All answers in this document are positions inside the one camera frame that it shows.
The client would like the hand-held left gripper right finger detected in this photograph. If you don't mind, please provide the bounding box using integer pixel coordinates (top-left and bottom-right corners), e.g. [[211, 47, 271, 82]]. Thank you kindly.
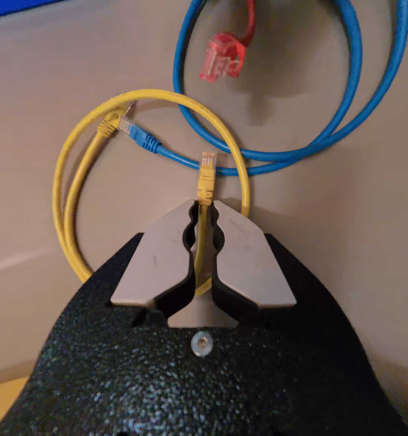
[[212, 200, 297, 321]]

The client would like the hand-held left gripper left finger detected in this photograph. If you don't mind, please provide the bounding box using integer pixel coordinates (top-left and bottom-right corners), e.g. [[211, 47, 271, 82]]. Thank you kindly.
[[110, 199, 198, 320]]

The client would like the yellow network cable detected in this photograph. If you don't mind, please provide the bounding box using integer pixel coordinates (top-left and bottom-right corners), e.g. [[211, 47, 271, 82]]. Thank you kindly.
[[52, 89, 251, 297]]

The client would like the red network cable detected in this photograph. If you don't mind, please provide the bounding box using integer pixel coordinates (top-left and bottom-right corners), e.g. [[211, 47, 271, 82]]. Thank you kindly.
[[199, 0, 257, 84]]

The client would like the beige desk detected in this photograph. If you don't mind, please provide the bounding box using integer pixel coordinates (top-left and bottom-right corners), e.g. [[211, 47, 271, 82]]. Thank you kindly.
[[0, 0, 408, 389]]

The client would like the blue plastic box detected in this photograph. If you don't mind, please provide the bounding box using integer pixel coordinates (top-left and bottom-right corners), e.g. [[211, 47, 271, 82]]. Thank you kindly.
[[0, 0, 70, 20]]

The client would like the blue network cable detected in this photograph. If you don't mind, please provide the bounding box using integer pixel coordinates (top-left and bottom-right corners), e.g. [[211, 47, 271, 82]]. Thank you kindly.
[[119, 0, 408, 177]]

